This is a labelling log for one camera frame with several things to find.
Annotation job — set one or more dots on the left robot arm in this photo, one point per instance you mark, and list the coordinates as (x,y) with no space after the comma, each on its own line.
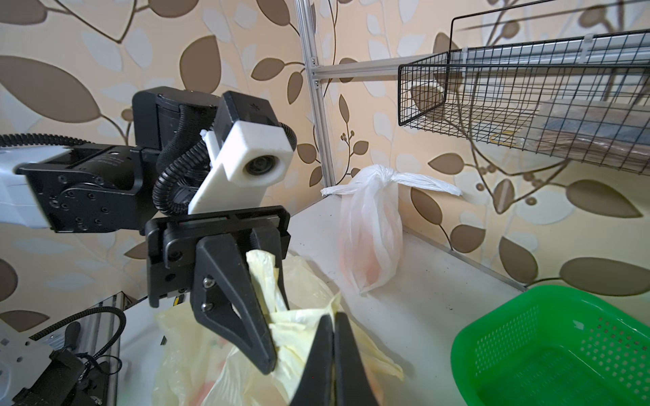
(192,185)

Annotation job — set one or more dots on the white plastic bag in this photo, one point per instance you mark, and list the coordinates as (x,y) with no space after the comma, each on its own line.
(371,229)

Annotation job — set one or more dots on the back wire basket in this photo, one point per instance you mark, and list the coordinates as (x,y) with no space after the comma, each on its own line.
(566,80)

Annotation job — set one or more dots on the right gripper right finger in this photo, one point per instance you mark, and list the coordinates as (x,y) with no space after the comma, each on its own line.
(351,385)

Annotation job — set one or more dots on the green plastic basket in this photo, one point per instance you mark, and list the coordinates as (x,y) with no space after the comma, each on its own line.
(553,345)

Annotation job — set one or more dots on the yellow plastic bag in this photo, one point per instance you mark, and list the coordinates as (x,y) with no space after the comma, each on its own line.
(193,359)
(292,331)

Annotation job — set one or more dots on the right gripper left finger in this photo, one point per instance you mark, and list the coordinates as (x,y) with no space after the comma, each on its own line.
(317,382)

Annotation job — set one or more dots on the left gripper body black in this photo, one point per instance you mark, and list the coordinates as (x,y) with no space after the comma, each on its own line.
(172,243)

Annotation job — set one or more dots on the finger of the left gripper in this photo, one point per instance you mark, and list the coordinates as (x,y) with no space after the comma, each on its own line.
(265,261)
(224,301)

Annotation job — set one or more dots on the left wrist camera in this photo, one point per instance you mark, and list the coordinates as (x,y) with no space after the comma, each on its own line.
(249,150)

